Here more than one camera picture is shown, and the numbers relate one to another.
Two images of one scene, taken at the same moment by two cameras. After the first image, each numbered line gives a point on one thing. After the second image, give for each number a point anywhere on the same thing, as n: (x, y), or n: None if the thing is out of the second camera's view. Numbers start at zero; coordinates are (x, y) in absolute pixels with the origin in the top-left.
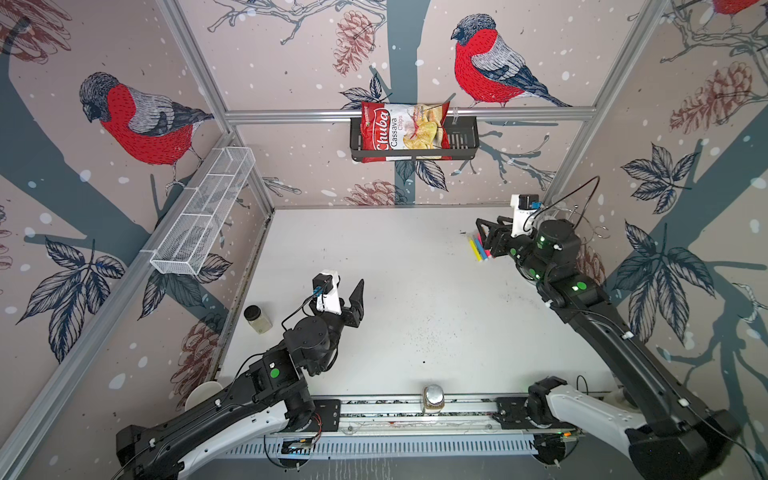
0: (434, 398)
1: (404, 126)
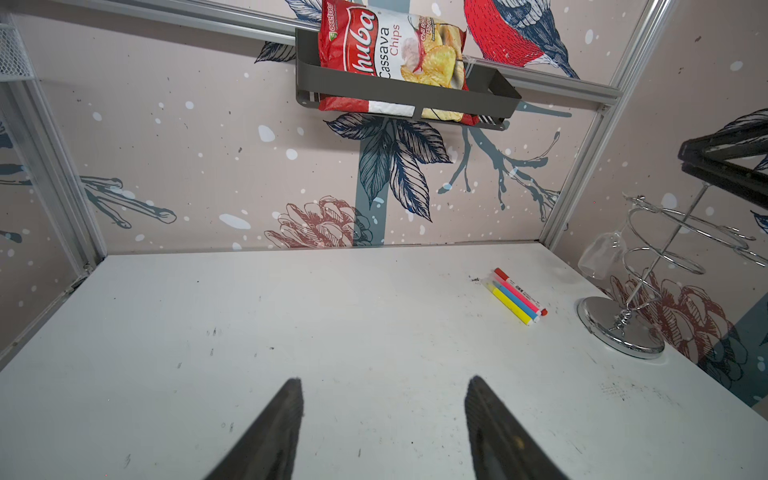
0: None
1: (364, 37)
